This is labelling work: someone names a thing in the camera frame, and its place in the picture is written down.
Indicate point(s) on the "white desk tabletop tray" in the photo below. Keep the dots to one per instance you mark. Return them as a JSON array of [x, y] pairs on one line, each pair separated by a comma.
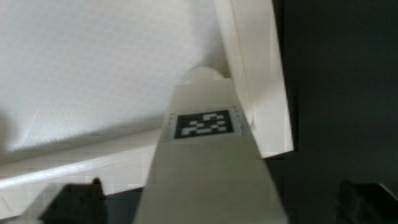
[[100, 58]]

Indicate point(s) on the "white desk leg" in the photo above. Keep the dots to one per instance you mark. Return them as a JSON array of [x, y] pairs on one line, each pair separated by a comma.
[[210, 185]]

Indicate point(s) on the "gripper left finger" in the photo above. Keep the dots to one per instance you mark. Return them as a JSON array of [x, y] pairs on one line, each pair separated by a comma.
[[77, 207]]

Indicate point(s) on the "white L-shaped fence wall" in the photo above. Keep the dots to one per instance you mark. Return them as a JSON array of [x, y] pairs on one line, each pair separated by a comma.
[[36, 196]]

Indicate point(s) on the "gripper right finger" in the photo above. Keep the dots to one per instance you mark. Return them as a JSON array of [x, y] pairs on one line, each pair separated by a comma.
[[366, 204]]

